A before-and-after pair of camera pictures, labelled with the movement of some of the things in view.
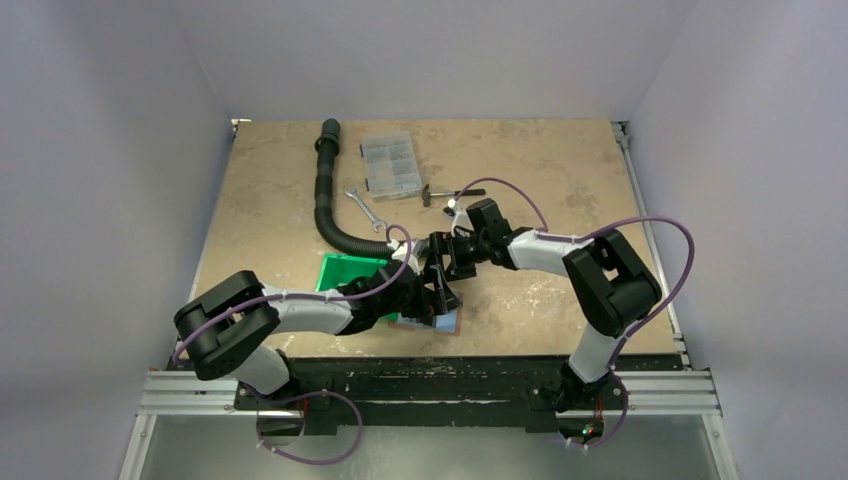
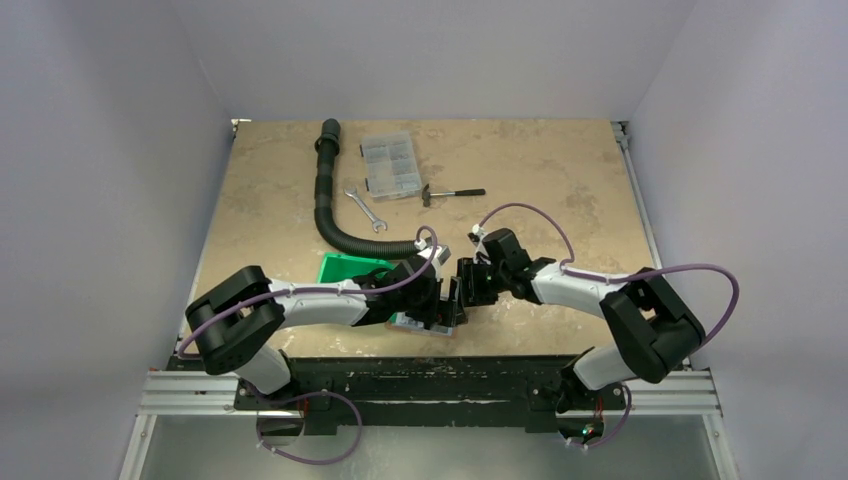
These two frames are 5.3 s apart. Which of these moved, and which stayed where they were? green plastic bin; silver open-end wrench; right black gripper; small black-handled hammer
Moved: right black gripper
Stayed: small black-handled hammer; silver open-end wrench; green plastic bin
